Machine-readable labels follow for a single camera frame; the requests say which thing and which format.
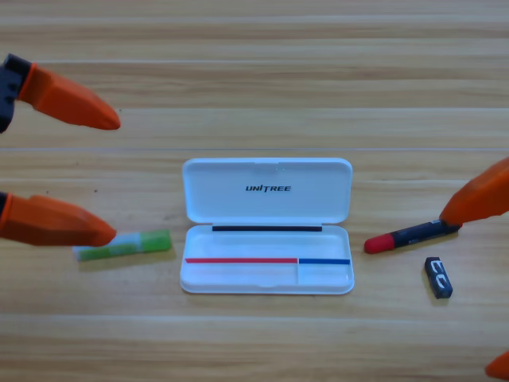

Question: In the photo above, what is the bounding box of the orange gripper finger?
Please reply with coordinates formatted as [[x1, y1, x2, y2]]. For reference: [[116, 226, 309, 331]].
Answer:
[[484, 352, 509, 381], [439, 157, 509, 228], [0, 192, 118, 248]]

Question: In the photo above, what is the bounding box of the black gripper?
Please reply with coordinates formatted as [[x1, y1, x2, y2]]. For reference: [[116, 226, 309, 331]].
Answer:
[[0, 53, 122, 134]]

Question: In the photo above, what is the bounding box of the green and white glue stick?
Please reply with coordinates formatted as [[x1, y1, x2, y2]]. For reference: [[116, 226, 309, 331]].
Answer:
[[72, 229, 173, 263]]

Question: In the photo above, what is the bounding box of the black eraser with white print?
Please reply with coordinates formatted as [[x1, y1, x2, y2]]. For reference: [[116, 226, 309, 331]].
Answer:
[[424, 256, 454, 299]]

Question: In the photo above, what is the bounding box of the black marker with red cap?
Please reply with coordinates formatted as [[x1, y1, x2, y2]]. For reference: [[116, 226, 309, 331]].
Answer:
[[363, 219, 462, 255]]

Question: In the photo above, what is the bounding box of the white Unitree pencil case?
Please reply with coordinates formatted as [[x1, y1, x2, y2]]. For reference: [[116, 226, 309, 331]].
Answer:
[[179, 157, 356, 296]]

